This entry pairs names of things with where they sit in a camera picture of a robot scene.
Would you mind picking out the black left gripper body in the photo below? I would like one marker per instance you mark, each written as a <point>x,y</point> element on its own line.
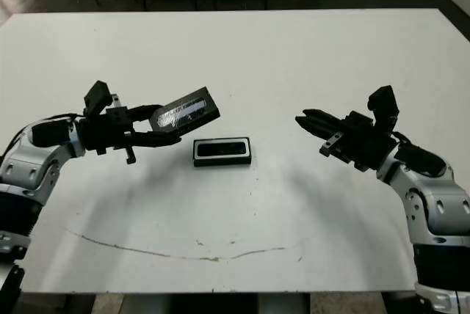
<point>106,130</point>

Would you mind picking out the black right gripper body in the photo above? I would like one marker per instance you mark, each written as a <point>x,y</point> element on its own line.
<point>363,145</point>

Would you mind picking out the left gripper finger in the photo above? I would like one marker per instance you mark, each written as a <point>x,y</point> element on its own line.
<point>154,139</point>
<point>143,113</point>

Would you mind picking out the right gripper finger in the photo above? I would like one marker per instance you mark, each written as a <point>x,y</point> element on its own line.
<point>325,119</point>
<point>317,128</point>

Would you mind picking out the black box lid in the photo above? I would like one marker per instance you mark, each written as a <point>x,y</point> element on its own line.
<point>187,110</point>

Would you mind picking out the black camera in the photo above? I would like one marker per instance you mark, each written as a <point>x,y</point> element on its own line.
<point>220,149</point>

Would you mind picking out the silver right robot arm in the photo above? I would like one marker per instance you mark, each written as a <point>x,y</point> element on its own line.
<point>440,200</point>

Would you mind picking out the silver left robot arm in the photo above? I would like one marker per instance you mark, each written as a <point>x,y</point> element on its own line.
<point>33,167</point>

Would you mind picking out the black box white foam insert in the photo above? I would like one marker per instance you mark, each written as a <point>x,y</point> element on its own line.
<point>222,161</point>

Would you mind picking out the grey black robot lower body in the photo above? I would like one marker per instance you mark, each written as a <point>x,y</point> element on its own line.
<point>238,304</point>

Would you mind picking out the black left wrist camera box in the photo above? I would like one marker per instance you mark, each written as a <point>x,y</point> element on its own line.
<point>97,95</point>

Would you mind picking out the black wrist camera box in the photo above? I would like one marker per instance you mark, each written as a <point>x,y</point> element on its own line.
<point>97,95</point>
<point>383,105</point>

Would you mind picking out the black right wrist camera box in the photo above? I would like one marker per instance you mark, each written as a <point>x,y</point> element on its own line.
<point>383,105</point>

